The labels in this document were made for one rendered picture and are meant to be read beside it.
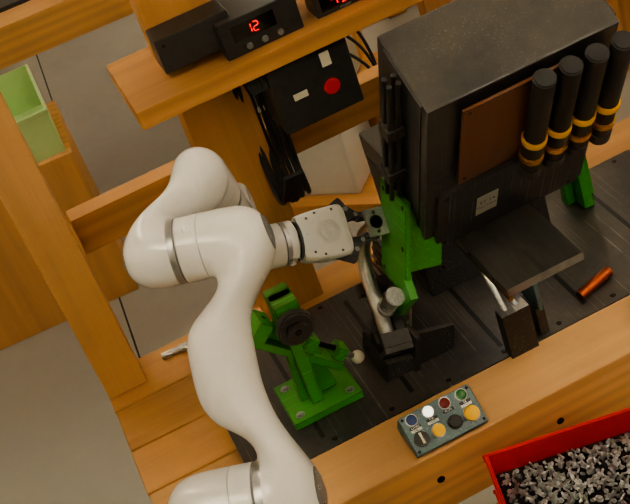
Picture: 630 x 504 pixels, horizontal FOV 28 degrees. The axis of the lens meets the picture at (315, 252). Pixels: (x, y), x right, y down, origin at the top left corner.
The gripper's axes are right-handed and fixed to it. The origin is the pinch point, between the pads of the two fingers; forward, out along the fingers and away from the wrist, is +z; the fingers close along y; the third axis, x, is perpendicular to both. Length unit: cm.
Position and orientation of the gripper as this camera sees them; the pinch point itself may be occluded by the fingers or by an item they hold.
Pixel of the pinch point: (369, 225)
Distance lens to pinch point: 242.5
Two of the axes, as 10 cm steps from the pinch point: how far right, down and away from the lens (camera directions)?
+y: -2.8, -9.4, 2.0
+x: -2.7, 2.7, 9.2
